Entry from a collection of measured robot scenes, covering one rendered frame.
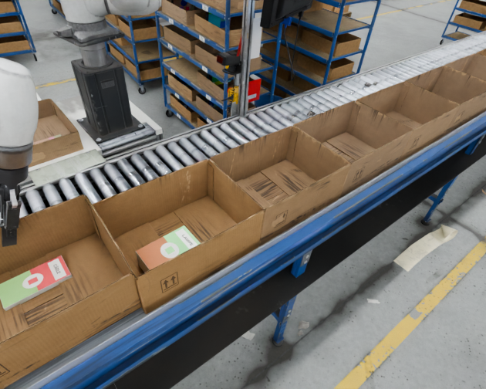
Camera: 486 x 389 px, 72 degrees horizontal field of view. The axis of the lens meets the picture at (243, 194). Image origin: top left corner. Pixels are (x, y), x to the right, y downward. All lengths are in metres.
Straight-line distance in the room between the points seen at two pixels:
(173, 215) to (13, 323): 0.52
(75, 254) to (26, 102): 0.47
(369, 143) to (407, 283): 1.03
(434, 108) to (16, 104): 1.69
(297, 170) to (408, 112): 0.80
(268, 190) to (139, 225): 0.48
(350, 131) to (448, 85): 0.79
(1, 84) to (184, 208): 0.65
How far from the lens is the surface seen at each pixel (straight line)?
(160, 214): 1.16
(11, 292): 1.05
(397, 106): 1.99
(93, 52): 1.72
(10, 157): 0.83
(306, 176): 1.36
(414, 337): 2.16
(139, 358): 1.02
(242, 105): 1.94
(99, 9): 1.64
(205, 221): 1.13
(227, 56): 1.81
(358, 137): 1.66
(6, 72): 0.77
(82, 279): 1.02
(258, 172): 1.34
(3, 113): 0.78
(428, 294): 2.36
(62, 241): 1.09
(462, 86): 2.27
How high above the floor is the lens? 1.73
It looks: 43 degrees down
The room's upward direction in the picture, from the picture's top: 5 degrees clockwise
